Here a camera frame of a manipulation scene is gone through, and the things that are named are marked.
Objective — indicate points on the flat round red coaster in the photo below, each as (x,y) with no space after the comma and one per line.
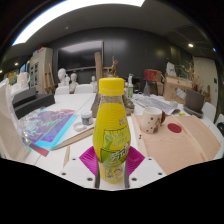
(174,128)

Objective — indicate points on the small white-lidded paint jar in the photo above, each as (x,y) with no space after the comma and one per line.
(87,118)

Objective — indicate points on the grey newspaper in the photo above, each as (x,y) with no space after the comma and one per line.
(153,101)

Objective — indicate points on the grey plant saucer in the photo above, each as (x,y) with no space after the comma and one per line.
(193,113)

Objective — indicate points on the white shelf cabinet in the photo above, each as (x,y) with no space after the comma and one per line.
(41,70)

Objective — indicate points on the wooden easel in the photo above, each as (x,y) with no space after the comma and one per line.
(49,80)

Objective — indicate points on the light wooden drawing board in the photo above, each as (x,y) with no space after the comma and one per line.
(166,150)

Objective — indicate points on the small yellow tag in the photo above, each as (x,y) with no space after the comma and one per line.
(182,114)

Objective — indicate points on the black wall screen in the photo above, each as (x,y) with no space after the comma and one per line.
(80,55)

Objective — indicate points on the recessed ceiling spotlights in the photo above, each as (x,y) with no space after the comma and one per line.
(190,45)

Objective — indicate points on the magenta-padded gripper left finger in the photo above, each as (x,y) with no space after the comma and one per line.
(78,170)

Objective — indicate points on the black backpack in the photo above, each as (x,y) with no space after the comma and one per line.
(220,129)

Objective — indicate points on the yellow drink bottle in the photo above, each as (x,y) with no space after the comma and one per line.
(111,126)

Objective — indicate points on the red box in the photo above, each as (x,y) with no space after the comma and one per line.
(152,75)

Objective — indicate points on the large white ceiling light panel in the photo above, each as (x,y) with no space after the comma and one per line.
(66,8)

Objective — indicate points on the white spray bottle green label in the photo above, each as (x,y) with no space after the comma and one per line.
(130,88)

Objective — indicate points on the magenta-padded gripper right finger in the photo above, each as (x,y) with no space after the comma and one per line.
(146,170)

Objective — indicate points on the white round lid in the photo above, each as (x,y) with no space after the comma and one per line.
(76,126)

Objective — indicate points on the black flat case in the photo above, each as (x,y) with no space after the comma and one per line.
(23,96)
(35,105)

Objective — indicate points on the clear spray bottle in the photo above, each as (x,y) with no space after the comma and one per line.
(147,90)

